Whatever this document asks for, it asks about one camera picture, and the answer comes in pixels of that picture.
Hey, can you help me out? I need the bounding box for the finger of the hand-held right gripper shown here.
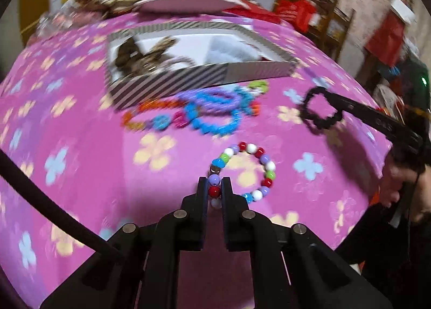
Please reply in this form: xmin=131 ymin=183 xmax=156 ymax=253
xmin=321 ymin=91 xmax=424 ymax=155

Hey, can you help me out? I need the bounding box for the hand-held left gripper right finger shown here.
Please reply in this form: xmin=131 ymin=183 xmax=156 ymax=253
xmin=220 ymin=177 xmax=394 ymax=309

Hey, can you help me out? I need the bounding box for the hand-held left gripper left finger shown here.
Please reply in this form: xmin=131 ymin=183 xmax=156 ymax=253
xmin=40 ymin=177 xmax=209 ymax=309

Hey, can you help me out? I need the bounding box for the multicolour beaded bracelet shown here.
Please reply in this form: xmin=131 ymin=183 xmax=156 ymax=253
xmin=209 ymin=141 xmax=277 ymax=209

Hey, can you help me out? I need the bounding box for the black bead bracelet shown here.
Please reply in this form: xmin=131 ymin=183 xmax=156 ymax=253
xmin=298 ymin=87 xmax=345 ymax=135

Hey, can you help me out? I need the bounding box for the striped cardboard box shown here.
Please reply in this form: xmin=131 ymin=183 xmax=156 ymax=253
xmin=104 ymin=19 xmax=298 ymax=111

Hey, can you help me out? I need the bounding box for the person's right forearm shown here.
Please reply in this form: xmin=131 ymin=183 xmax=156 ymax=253
xmin=338 ymin=203 xmax=431 ymax=309

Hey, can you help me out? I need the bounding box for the person's right hand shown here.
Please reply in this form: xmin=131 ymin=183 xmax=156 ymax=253
xmin=382 ymin=159 xmax=431 ymax=224

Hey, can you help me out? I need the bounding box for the red hanging cloth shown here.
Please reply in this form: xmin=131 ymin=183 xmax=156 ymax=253
xmin=364 ymin=12 xmax=405 ymax=68

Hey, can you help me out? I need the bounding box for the pink floral bedsheet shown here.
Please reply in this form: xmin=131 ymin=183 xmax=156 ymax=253
xmin=0 ymin=9 xmax=401 ymax=309

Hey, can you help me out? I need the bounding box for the white box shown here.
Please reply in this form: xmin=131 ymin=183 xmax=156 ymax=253
xmin=390 ymin=0 xmax=417 ymax=24

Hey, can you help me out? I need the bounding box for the wooden chair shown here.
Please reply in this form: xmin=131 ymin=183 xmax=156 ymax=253
xmin=303 ymin=0 xmax=357 ymax=62

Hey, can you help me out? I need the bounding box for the red shopping bag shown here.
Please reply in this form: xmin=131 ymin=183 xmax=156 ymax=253
xmin=273 ymin=0 xmax=318 ymax=33

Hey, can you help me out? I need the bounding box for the red frilled cushion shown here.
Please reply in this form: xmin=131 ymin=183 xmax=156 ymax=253
xmin=223 ymin=0 xmax=281 ymax=24

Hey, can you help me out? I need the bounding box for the brown bow hair clip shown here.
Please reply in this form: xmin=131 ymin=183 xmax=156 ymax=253
xmin=114 ymin=37 xmax=180 ymax=75

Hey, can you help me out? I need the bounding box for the pink pillow with white edge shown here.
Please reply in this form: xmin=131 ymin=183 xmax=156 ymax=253
xmin=137 ymin=0 xmax=250 ymax=16

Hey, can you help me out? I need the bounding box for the clear plastic bag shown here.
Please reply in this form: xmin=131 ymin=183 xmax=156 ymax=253
xmin=34 ymin=9 xmax=89 ymax=38

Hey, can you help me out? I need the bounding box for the blue beaded bracelet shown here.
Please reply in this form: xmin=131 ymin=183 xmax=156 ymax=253
xmin=183 ymin=91 xmax=244 ymax=137

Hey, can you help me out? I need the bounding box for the purple beaded bracelet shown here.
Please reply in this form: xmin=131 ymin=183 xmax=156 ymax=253
xmin=178 ymin=88 xmax=244 ymax=116

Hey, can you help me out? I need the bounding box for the orange beaded bracelet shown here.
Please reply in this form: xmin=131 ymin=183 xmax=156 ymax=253
xmin=122 ymin=98 xmax=189 ymax=132

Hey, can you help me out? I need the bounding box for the green ring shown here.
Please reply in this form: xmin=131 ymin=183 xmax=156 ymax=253
xmin=247 ymin=80 xmax=270 ymax=95

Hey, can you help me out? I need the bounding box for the black cable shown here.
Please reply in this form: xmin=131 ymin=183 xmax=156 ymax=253
xmin=0 ymin=152 xmax=126 ymax=261

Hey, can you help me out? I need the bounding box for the grey beaded bracelet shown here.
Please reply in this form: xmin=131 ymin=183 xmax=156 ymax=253
xmin=161 ymin=56 xmax=196 ymax=71

